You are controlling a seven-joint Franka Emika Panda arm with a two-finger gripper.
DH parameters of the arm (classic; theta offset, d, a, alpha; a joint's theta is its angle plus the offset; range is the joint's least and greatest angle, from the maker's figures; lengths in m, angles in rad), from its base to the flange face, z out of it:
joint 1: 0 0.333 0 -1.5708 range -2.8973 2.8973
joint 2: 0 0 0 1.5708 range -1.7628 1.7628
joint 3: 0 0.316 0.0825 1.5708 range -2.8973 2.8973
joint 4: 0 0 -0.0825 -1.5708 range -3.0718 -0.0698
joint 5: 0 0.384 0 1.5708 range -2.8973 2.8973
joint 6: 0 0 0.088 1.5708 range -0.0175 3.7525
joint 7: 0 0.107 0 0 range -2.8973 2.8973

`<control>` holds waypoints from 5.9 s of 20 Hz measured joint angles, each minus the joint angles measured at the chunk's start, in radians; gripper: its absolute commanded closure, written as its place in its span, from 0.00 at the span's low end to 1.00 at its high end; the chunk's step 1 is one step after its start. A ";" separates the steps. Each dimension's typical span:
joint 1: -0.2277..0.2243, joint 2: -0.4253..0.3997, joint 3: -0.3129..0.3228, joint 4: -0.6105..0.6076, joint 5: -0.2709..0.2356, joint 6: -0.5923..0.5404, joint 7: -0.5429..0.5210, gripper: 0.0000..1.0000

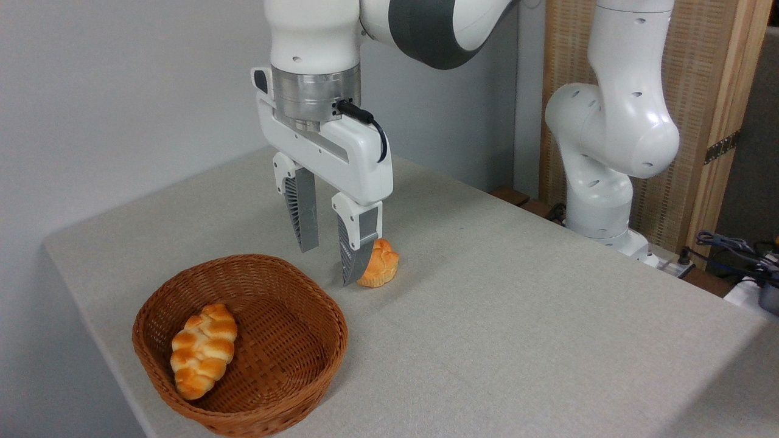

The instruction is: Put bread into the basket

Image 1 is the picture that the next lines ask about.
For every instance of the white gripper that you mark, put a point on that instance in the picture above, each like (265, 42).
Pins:
(359, 164)

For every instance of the small orange muffin bread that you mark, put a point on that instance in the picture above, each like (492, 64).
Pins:
(384, 263)

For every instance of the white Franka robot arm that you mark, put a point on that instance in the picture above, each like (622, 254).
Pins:
(614, 121)

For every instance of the brown woven wicker basket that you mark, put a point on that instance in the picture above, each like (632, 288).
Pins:
(286, 340)

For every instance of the braided golden bread loaf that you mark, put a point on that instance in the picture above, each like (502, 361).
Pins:
(204, 350)

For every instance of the metal screen hinge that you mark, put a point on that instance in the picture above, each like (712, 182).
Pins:
(722, 146)

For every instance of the wooden woven folding screen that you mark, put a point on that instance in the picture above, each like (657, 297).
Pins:
(700, 67)

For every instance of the grey round container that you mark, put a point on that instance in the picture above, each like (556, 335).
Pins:
(770, 298)

